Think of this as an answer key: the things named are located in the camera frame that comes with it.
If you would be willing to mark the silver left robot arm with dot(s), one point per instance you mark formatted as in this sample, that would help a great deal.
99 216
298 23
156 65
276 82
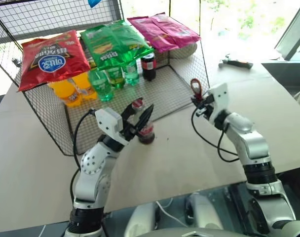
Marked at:
93 170

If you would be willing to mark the blue plastic item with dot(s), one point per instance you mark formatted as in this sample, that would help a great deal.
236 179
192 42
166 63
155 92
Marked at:
93 3

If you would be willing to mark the green chips bag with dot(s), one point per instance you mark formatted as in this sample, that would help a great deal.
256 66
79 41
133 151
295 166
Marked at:
115 44

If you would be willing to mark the dark framed window panel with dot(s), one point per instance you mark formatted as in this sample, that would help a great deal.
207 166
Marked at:
293 37

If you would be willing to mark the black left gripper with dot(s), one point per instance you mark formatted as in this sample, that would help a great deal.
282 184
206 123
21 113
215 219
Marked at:
129 130

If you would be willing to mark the glass cola bottle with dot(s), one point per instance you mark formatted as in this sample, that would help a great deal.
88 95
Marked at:
147 133

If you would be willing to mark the dark cola plastic bottle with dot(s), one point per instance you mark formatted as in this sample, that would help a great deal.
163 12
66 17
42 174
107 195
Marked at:
148 66

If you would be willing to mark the pink chips bag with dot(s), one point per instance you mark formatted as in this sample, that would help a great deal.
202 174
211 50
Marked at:
174 29
147 34

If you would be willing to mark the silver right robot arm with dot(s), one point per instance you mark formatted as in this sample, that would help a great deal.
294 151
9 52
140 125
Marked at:
256 145

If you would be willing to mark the green soda plastic bottle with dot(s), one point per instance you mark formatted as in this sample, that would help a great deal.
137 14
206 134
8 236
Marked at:
101 86
131 74
116 77

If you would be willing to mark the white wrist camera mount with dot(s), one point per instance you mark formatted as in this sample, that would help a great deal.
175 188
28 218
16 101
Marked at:
219 98
108 121

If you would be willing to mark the beige cushion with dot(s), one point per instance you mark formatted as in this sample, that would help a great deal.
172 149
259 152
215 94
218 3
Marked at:
184 50

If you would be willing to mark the orange soda plastic bottle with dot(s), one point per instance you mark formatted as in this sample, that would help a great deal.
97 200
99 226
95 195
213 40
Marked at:
68 95
87 87

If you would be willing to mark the white rounded robot leg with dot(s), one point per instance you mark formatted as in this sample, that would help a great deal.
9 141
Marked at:
204 212
140 219

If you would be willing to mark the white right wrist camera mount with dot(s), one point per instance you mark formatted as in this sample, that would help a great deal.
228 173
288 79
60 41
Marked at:
219 98

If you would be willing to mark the red chips bag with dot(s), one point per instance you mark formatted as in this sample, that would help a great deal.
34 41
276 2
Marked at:
51 61

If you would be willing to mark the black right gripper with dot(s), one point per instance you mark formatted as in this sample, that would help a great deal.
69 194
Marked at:
206 106

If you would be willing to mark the grey robot torso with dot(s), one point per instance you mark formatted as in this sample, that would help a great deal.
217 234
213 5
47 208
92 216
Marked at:
194 233

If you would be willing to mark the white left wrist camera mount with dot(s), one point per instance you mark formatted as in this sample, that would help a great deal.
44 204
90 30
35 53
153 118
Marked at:
108 121

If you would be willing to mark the red bottle opener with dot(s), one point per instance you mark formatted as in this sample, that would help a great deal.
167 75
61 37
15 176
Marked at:
196 87

